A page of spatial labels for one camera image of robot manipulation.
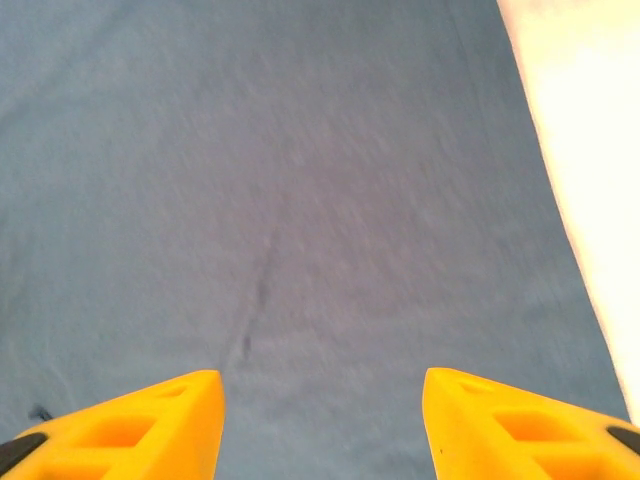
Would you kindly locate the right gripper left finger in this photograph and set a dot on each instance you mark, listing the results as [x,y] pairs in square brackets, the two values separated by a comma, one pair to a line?
[125,435]

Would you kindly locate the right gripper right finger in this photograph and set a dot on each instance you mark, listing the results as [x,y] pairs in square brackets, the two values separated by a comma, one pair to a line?
[525,435]

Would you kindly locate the blue t-shirt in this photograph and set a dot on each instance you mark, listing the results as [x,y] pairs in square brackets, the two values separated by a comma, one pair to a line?
[300,200]

